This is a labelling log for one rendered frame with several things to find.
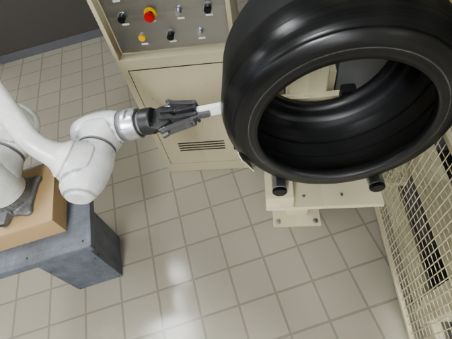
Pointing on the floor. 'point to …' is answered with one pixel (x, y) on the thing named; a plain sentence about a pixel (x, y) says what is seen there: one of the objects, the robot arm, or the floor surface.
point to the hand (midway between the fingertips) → (210, 109)
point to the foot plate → (279, 218)
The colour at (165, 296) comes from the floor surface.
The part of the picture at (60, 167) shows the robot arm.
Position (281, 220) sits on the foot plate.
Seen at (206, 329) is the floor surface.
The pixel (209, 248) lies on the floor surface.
